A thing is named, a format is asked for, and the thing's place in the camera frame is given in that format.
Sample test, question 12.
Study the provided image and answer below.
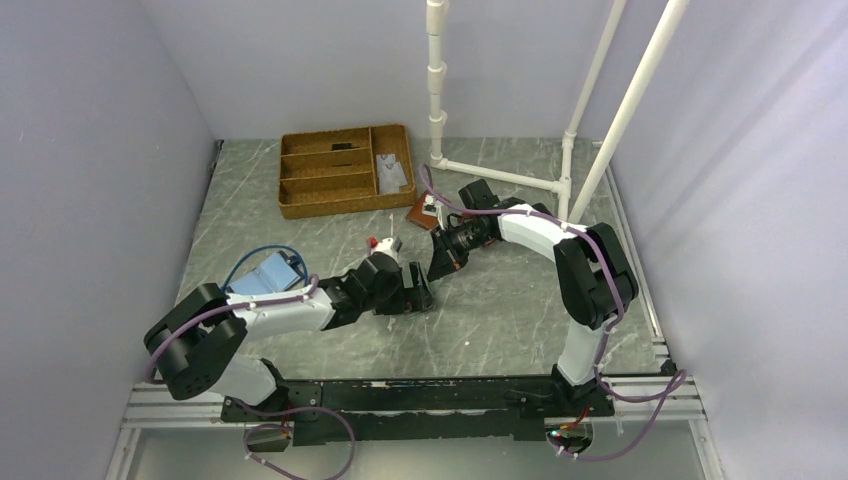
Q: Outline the light blue card holder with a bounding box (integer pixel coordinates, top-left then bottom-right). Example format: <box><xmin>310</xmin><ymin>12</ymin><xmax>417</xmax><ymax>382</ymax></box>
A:
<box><xmin>226</xmin><ymin>252</ymin><xmax>303</xmax><ymax>295</ymax></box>

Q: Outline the woven wicker tray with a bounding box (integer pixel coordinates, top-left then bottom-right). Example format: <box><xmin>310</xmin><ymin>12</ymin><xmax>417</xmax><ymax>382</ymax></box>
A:
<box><xmin>277</xmin><ymin>124</ymin><xmax>418</xmax><ymax>219</ymax></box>

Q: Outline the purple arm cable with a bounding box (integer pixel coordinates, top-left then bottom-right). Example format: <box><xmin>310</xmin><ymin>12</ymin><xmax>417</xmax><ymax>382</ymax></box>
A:
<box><xmin>145</xmin><ymin>274</ymin><xmax>358</xmax><ymax>480</ymax></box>
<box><xmin>418</xmin><ymin>163</ymin><xmax>690</xmax><ymax>463</ymax></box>

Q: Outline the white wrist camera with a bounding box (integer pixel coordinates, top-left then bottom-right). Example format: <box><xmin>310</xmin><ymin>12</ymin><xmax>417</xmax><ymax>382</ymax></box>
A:
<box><xmin>366</xmin><ymin>236</ymin><xmax>402</xmax><ymax>261</ymax></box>
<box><xmin>422</xmin><ymin>195</ymin><xmax>443</xmax><ymax>219</ymax></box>

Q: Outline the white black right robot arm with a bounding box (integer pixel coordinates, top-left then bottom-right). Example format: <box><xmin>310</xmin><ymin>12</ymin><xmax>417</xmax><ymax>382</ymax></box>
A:
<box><xmin>428</xmin><ymin>180</ymin><xmax>639</xmax><ymax>415</ymax></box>

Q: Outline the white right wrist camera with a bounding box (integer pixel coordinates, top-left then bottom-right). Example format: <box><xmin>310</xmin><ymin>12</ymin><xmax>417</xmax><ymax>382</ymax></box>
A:
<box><xmin>422</xmin><ymin>195</ymin><xmax>443</xmax><ymax>219</ymax></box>

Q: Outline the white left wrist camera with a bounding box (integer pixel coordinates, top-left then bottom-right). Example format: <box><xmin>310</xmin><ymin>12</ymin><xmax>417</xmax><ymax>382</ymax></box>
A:
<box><xmin>366</xmin><ymin>236</ymin><xmax>402</xmax><ymax>261</ymax></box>

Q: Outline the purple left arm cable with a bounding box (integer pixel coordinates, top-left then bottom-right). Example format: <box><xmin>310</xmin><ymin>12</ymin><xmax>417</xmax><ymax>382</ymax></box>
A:
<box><xmin>145</xmin><ymin>274</ymin><xmax>358</xmax><ymax>480</ymax></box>

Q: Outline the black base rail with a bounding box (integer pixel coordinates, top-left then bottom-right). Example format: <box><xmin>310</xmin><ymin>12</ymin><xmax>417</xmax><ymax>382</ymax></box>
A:
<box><xmin>220</xmin><ymin>374</ymin><xmax>615</xmax><ymax>446</ymax></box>

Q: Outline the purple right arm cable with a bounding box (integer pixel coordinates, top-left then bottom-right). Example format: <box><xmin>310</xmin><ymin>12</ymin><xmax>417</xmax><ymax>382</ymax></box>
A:
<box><xmin>418</xmin><ymin>163</ymin><xmax>690</xmax><ymax>463</ymax></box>

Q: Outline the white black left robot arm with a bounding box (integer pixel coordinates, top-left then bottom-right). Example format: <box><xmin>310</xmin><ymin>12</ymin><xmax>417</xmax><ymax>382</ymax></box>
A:
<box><xmin>143</xmin><ymin>252</ymin><xmax>435</xmax><ymax>420</ymax></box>

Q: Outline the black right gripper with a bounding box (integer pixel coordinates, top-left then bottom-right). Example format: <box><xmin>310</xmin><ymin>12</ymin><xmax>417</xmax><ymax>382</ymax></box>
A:
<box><xmin>427</xmin><ymin>221</ymin><xmax>492</xmax><ymax>282</ymax></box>

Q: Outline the white pvc pipe frame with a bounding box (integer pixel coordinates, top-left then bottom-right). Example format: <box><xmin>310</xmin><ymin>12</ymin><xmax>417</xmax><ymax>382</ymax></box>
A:
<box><xmin>416</xmin><ymin>1</ymin><xmax>688</xmax><ymax>220</ymax></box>

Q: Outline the brown leather card holder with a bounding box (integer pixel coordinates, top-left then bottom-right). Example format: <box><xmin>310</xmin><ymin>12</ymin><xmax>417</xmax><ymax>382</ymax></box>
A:
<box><xmin>406</xmin><ymin>193</ymin><xmax>441</xmax><ymax>230</ymax></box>

